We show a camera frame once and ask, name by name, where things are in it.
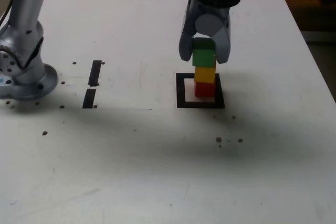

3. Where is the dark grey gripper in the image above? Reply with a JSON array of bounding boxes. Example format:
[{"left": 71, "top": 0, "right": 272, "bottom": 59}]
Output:
[{"left": 178, "top": 0, "right": 232, "bottom": 65}]

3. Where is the black tape square outline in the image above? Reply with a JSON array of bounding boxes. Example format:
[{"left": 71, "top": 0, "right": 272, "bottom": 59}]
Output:
[{"left": 175, "top": 72, "right": 226, "bottom": 109}]

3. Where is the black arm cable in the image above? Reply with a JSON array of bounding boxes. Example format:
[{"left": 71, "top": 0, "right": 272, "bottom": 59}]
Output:
[{"left": 0, "top": 0, "right": 20, "bottom": 27}]

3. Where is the yellow cube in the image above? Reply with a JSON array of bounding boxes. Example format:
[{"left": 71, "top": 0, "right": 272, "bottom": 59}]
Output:
[{"left": 194, "top": 66, "right": 217, "bottom": 84}]

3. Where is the green cube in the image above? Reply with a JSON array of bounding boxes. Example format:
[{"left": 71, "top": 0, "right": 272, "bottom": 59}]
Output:
[{"left": 192, "top": 38, "right": 217, "bottom": 68}]

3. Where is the red cube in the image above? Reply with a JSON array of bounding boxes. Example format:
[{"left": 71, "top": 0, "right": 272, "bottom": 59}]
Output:
[{"left": 194, "top": 81, "right": 215, "bottom": 98}]

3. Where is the black tape strip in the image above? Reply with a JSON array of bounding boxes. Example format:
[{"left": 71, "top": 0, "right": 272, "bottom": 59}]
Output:
[{"left": 82, "top": 60, "right": 102, "bottom": 109}]

